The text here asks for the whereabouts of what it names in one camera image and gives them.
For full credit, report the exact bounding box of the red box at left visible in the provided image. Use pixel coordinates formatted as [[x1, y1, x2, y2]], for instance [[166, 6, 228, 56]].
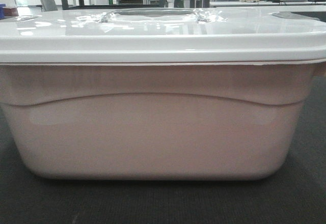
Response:
[[3, 6, 19, 17]]

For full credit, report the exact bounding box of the grey office chair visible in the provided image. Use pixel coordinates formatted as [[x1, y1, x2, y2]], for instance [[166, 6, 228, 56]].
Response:
[[37, 0, 58, 12]]

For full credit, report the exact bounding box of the white far table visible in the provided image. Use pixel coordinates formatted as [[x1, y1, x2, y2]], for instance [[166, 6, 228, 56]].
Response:
[[209, 1, 325, 8]]

